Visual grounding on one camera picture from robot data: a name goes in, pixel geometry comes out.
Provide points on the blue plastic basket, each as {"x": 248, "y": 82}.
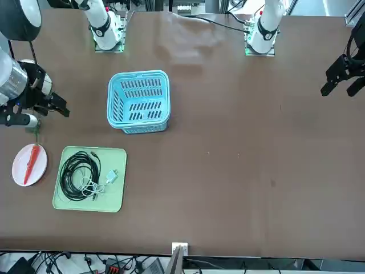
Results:
{"x": 139, "y": 123}

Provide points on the orange toy carrot green leaves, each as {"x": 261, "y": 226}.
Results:
{"x": 32, "y": 160}

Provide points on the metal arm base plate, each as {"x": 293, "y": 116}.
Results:
{"x": 109, "y": 50}
{"x": 259, "y": 53}

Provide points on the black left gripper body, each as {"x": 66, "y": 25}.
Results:
{"x": 342, "y": 68}

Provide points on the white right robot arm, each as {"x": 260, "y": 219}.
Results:
{"x": 102, "y": 31}

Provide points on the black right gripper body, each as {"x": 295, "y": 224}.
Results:
{"x": 32, "y": 94}

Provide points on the orange black connector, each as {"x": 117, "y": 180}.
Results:
{"x": 114, "y": 266}

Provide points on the pink plate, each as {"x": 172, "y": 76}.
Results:
{"x": 18, "y": 171}

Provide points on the green tray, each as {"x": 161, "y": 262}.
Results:
{"x": 114, "y": 199}

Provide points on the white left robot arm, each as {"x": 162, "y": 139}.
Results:
{"x": 268, "y": 28}

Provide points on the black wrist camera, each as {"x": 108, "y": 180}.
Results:
{"x": 14, "y": 118}

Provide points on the aluminium frame rail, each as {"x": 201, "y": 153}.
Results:
{"x": 355, "y": 17}

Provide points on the aluminium camera post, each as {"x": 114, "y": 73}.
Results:
{"x": 179, "y": 257}

